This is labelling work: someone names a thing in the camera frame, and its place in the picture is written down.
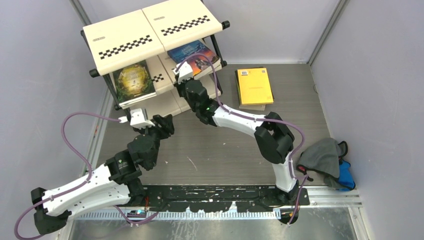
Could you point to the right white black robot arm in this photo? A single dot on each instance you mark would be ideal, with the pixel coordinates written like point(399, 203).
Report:
point(274, 139)

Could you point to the red black scissors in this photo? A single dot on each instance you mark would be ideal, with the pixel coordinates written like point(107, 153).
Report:
point(303, 170)

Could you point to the cream three-tier shelf rack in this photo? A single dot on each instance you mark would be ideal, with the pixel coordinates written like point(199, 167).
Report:
point(147, 35)

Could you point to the yellow book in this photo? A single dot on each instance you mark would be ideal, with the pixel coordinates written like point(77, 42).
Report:
point(254, 87)

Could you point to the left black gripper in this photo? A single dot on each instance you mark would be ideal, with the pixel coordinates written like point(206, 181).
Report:
point(166, 130)

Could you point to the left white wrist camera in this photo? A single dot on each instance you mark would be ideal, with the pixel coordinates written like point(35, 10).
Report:
point(138, 119)

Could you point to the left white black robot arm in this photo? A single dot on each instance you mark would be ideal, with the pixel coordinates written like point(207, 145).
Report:
point(116, 182)

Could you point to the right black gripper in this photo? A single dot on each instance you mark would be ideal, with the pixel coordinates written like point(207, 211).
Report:
point(179, 86)

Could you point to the green gold cover book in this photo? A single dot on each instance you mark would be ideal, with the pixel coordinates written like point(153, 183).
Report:
point(133, 84)

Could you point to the grey cloth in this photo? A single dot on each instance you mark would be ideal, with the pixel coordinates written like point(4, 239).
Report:
point(324, 157)

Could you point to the blue cloth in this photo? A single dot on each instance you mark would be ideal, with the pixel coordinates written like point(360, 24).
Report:
point(345, 179)

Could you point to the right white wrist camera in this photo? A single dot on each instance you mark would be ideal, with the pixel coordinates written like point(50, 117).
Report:
point(183, 72)

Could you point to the blue Jane Eyre book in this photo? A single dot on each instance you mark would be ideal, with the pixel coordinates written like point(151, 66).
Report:
point(201, 63)

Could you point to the aluminium rail frame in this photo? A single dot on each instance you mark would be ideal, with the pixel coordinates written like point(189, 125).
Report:
point(329, 215)

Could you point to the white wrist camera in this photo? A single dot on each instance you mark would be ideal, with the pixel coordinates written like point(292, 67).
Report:
point(183, 72)
point(138, 119)

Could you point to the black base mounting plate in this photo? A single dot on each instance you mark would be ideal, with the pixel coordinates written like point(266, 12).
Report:
point(218, 199)

